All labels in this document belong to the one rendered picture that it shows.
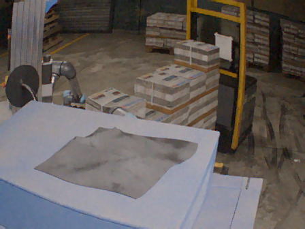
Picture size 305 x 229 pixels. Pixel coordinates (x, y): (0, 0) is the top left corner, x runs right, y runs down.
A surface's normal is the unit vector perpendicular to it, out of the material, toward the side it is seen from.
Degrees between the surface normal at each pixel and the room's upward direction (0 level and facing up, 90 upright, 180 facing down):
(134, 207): 0
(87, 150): 51
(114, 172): 45
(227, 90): 90
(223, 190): 0
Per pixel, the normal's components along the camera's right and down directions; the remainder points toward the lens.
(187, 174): 0.04, -0.92
